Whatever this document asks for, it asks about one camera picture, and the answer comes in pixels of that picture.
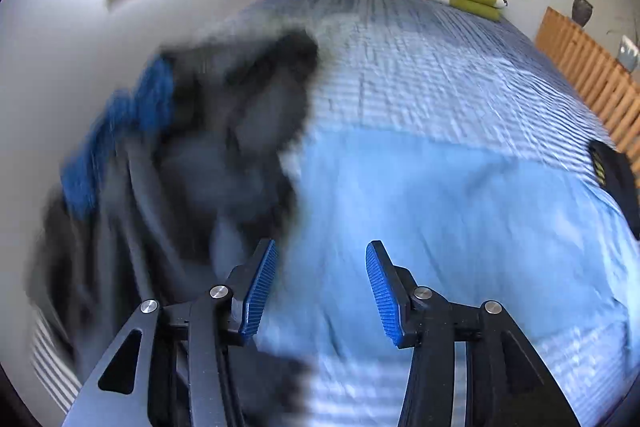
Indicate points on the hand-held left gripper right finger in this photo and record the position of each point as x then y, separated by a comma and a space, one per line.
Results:
382, 294

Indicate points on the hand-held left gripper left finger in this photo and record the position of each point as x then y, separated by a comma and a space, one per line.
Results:
260, 289

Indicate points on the light blue jeans pants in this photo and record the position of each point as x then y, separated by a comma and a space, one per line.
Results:
450, 232

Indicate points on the pile of dark clothes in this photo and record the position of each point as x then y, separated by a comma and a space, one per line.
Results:
215, 157

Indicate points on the folded black pants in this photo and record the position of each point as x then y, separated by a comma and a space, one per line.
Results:
620, 182

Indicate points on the blue garment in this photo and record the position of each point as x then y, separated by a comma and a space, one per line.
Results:
125, 117

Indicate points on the blue white striped bedspread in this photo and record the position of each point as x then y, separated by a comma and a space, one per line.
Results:
425, 72

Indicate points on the wooden slatted headboard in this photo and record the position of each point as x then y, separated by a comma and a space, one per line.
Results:
590, 67

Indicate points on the potted plant in white pot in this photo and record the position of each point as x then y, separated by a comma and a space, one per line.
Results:
629, 52

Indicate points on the dark vase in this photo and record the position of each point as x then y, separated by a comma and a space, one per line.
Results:
582, 9

